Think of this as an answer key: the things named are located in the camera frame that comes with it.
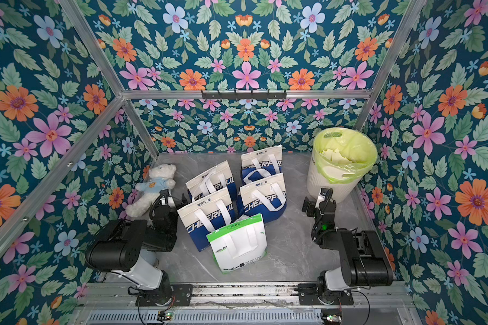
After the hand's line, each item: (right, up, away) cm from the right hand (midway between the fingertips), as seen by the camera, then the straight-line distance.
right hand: (322, 197), depth 92 cm
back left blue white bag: (-47, +8, -17) cm, 51 cm away
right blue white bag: (-26, +1, -11) cm, 28 cm away
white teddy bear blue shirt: (-78, +9, +6) cm, 79 cm away
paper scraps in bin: (+8, +20, +6) cm, 22 cm away
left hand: (-69, +1, -1) cm, 69 cm away
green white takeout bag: (-36, -14, -23) cm, 45 cm away
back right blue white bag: (-28, +15, +2) cm, 32 cm away
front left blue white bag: (-49, -5, -17) cm, 52 cm away
